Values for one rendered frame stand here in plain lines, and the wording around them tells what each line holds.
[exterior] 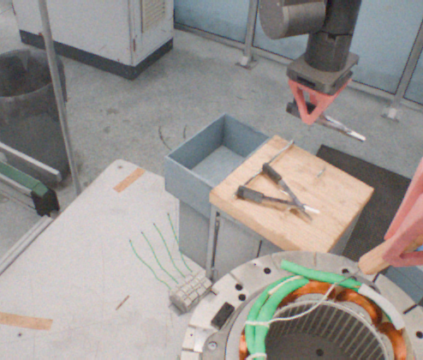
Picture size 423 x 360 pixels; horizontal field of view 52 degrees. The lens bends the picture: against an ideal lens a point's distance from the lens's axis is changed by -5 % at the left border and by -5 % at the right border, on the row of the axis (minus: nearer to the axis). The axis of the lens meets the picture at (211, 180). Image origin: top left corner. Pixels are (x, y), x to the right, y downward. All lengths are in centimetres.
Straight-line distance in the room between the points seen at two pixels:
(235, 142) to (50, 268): 46
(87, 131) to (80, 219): 149
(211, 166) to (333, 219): 27
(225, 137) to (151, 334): 40
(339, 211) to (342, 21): 30
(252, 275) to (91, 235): 52
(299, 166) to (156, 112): 189
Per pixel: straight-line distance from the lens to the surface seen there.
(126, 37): 272
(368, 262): 38
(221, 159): 88
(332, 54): 60
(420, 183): 33
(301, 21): 54
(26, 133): 200
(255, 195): 67
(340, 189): 76
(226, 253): 81
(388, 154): 263
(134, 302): 92
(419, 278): 76
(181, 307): 89
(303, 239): 67
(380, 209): 228
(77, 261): 99
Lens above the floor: 158
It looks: 46 degrees down
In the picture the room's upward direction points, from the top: 5 degrees clockwise
